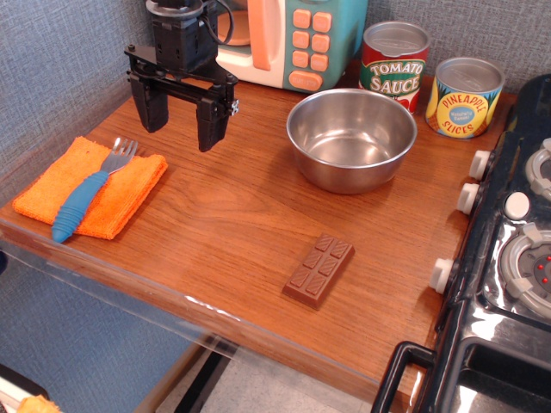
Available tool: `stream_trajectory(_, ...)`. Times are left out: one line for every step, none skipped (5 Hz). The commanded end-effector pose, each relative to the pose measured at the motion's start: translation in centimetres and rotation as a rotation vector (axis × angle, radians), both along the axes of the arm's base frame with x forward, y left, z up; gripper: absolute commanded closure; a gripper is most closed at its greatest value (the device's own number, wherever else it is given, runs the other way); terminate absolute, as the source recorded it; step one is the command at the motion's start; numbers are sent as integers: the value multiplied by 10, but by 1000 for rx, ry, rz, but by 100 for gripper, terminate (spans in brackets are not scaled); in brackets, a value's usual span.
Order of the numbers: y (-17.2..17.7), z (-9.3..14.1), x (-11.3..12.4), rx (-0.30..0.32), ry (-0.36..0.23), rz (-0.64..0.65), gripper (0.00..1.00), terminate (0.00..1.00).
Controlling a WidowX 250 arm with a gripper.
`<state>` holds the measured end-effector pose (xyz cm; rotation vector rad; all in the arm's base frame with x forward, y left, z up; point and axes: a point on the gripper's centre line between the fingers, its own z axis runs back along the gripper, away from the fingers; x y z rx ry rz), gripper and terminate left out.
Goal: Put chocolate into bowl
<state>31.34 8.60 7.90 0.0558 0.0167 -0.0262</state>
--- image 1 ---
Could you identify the silver metal pan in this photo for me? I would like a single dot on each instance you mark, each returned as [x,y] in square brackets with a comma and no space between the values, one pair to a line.
[350,141]

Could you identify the teal toy microwave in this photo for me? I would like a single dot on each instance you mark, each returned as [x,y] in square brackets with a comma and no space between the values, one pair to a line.
[296,45]

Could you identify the blue handled fork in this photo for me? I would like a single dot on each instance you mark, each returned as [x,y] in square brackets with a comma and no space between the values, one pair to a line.
[71,214]

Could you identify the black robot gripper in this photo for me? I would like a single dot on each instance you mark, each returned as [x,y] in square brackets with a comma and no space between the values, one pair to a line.
[182,63]

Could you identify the orange folded cloth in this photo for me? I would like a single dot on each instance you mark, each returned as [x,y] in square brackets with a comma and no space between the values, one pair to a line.
[114,204]

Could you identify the black toy stove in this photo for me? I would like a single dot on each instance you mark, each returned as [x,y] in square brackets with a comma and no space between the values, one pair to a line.
[492,350]

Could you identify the brown chocolate bar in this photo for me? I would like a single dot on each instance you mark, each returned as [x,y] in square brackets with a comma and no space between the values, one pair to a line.
[318,272]

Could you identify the white stove knob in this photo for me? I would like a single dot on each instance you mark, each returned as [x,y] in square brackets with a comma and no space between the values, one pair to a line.
[478,165]
[467,197]
[440,274]

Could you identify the tomato sauce can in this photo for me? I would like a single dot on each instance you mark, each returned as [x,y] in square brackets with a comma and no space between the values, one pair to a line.
[394,55]

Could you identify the pineapple slices can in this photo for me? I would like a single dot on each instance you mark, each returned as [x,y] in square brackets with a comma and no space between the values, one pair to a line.
[464,96]

